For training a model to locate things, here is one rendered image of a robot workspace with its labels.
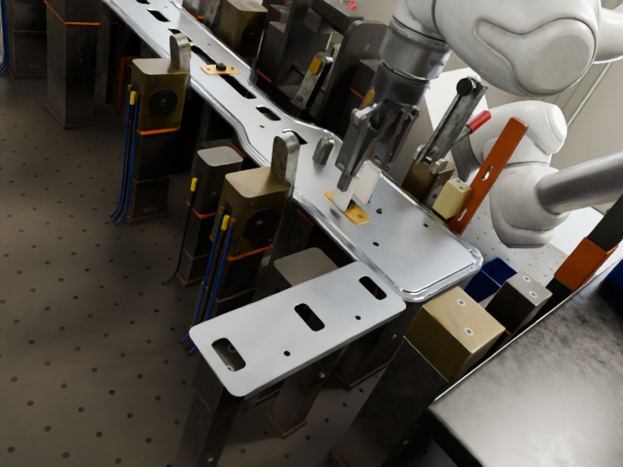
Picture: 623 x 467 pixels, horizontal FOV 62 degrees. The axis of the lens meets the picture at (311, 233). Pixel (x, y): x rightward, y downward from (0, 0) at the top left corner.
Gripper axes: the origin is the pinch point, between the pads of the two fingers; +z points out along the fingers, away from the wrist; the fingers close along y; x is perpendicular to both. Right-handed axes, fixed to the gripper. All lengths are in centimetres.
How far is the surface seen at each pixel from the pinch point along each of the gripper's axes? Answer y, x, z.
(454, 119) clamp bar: 20.1, -0.1, -10.1
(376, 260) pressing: -4.7, -11.7, 4.1
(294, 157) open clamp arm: -11.9, 3.8, -5.2
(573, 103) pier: 301, 68, 48
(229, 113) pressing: -3.1, 30.7, 4.4
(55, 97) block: -16, 82, 29
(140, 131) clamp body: -16.6, 38.0, 11.1
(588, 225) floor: 289, 12, 104
